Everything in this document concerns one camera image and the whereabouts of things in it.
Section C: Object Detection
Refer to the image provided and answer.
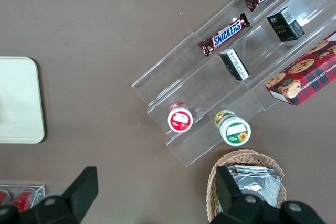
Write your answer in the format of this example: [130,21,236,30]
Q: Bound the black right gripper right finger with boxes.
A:
[209,165,326,224]

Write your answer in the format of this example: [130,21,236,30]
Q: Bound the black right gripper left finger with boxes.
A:
[0,166,99,224]

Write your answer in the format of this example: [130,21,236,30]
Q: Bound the light tan wicker basket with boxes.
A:
[206,149,287,223]

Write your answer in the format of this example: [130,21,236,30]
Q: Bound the cream rectangular tray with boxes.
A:
[0,56,45,144]

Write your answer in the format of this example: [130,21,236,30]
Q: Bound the clear acrylic bottle rack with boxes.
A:
[0,184,45,209]

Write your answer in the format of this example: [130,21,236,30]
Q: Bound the silver foil packets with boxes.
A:
[219,165,283,213]

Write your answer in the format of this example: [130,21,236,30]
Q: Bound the red cola bottle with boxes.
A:
[10,189,35,208]

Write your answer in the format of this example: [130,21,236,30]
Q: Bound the green lid yogurt cup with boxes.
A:
[215,110,251,146]

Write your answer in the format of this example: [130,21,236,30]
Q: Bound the red lid yogurt cup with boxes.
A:
[167,102,194,133]

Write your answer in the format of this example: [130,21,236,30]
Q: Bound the clear acrylic stepped display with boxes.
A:
[131,0,336,167]

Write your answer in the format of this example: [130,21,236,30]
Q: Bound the small black box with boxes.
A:
[219,48,250,81]
[266,6,306,42]

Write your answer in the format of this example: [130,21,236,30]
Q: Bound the red plaid cookie box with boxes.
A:
[265,31,336,106]

